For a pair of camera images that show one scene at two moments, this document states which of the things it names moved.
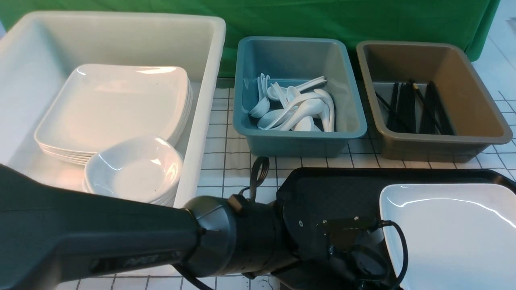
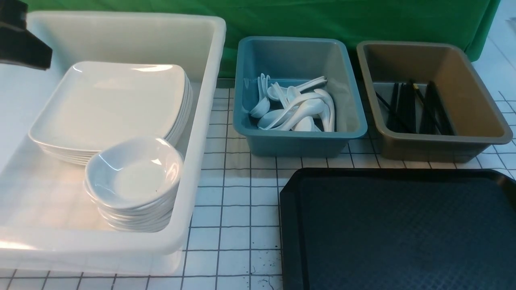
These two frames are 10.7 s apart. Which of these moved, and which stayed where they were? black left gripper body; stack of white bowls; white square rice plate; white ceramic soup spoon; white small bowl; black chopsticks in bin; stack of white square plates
Moved: white square rice plate; black left gripper body; white ceramic soup spoon
Stayed: white small bowl; black chopsticks in bin; stack of white square plates; stack of white bowls
